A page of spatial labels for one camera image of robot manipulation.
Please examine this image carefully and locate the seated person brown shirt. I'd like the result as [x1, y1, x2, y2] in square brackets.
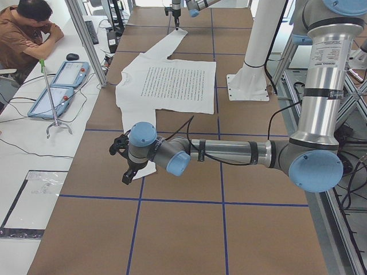
[1, 1, 64, 85]

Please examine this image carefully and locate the black keyboard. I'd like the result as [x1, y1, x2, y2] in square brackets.
[84, 20, 99, 45]

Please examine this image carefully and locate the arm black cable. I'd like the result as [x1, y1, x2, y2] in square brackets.
[171, 85, 304, 167]

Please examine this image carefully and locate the metal rod reacher tool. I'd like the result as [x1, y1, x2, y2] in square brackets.
[39, 59, 72, 139]

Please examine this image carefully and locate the lower blue teach pendant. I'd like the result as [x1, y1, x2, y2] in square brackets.
[27, 86, 76, 120]

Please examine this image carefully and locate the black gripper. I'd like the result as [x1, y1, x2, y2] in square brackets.
[171, 7, 181, 30]
[122, 159, 148, 184]

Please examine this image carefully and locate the clear plastic sheet taped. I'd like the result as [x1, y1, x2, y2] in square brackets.
[1, 170, 68, 239]

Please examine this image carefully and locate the black computer mouse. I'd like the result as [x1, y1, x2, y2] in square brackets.
[66, 53, 80, 61]

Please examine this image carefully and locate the blue teach pendant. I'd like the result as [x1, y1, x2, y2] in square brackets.
[51, 61, 89, 88]
[27, 86, 76, 120]

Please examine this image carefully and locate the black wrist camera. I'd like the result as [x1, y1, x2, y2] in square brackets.
[165, 7, 172, 16]
[109, 134, 129, 158]

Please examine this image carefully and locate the aluminium frame post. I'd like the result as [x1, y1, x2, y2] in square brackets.
[65, 0, 107, 88]

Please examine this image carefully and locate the white long-sleeve printed shirt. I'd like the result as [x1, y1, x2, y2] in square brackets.
[115, 29, 216, 178]

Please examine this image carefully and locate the black box white label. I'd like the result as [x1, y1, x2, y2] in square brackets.
[107, 30, 118, 53]

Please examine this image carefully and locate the upper blue teach pendant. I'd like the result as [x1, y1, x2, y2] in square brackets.
[51, 61, 89, 88]

